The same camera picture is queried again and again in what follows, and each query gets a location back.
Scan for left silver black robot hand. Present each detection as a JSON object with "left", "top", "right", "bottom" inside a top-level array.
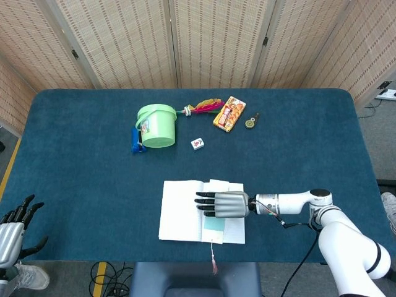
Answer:
[{"left": 0, "top": 194, "right": 50, "bottom": 270}]

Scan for green plastic bucket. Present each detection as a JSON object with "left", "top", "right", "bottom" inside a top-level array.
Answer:
[{"left": 136, "top": 103, "right": 178, "bottom": 149}]

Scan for white power strip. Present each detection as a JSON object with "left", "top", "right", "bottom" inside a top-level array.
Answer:
[{"left": 375, "top": 88, "right": 396, "bottom": 100}]

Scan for black floor cables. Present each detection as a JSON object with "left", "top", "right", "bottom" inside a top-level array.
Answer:
[{"left": 88, "top": 262, "right": 134, "bottom": 297}]

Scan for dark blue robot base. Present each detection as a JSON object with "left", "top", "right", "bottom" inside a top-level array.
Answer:
[{"left": 129, "top": 262, "right": 263, "bottom": 297}]

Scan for yellow curry box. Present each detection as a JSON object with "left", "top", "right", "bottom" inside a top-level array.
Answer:
[{"left": 212, "top": 95, "right": 248, "bottom": 133}]

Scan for colourful feather shuttlecock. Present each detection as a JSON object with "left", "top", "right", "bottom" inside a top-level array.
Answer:
[{"left": 176, "top": 97, "right": 226, "bottom": 118}]

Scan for woven folding screen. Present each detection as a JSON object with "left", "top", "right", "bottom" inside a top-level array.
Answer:
[{"left": 0, "top": 0, "right": 396, "bottom": 137}]

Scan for yellow cover lined notebook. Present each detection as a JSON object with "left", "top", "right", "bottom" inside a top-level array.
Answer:
[{"left": 158, "top": 178, "right": 246, "bottom": 245}]

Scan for blue white bookmark pink tassel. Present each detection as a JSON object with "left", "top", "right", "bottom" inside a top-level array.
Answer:
[{"left": 200, "top": 178, "right": 230, "bottom": 275}]

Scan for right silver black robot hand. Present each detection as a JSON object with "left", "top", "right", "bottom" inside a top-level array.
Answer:
[{"left": 194, "top": 191, "right": 251, "bottom": 219}]

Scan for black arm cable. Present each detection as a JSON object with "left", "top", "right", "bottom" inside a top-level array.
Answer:
[{"left": 272, "top": 213, "right": 321, "bottom": 297}]

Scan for dark blue table cloth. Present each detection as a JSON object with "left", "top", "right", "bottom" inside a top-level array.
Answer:
[{"left": 0, "top": 88, "right": 396, "bottom": 264}]

